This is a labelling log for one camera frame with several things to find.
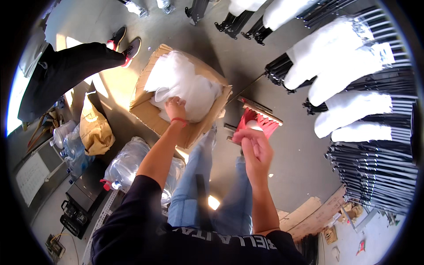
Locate person's right hand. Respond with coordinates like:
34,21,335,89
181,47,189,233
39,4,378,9
232,129,275,181

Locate person's left hand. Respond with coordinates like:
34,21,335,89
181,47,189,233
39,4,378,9
165,96,188,121

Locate heap of white plastic bags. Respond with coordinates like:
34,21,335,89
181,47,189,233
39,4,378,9
144,50,223,124

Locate red plastic tool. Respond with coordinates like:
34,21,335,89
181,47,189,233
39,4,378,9
236,107,281,140

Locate brown cardboard box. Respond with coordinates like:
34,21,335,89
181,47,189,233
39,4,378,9
129,44,233,150

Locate water jug in plastic bag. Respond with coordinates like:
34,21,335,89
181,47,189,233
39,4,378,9
100,136,186,208

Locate yellow-brown paper sack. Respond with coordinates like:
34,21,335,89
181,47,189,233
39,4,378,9
79,92,116,156

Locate wooden strip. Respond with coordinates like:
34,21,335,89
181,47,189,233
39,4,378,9
237,96,284,127

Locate plastic-wrapped metal leg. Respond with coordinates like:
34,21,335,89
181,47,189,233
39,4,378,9
117,0,150,18
156,0,176,15

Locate person's legs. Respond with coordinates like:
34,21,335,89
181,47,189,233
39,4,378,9
167,126,254,236

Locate blue water jug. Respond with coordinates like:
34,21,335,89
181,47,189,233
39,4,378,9
62,125,95,182

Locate clear empty water jug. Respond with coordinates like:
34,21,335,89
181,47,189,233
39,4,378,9
49,120,78,150

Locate person's body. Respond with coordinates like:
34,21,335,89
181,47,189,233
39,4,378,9
90,175,310,265

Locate white paper sheet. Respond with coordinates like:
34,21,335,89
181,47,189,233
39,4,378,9
15,151,52,208

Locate flat cardboard sheets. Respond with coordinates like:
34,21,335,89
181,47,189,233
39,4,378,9
276,185,347,242

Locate small floor socket box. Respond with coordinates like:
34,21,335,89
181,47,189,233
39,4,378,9
45,233,66,261

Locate stack of black metal frames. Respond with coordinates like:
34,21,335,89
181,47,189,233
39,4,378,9
264,6,420,216

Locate small brown carton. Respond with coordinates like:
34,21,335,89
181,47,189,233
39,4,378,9
323,227,339,245

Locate black frame with white wrap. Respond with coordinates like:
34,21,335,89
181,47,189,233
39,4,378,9
241,0,320,46
185,0,213,26
214,0,267,40

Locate wooden frame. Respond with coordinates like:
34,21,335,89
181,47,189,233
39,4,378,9
26,108,63,150

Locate white perforated metal rail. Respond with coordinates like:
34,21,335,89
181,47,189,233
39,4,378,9
81,190,120,265

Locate black strapping machine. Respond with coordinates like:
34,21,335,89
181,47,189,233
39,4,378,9
60,185,106,240

